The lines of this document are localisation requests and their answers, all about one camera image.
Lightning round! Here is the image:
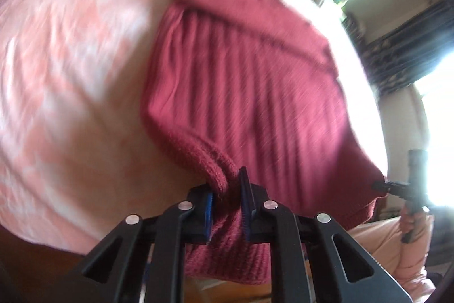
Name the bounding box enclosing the dark red knit sweater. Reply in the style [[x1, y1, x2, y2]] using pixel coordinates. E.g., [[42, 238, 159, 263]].
[[141, 0, 384, 285]]

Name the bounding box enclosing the person right hand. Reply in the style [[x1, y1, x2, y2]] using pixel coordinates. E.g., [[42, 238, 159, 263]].
[[399, 205, 433, 244]]

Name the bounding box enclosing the pink jacket sleeve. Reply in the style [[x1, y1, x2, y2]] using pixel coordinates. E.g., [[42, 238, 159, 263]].
[[348, 215, 436, 302]]

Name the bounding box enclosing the pink floral bed blanket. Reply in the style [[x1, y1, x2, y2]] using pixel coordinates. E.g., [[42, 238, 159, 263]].
[[1, 0, 388, 254]]

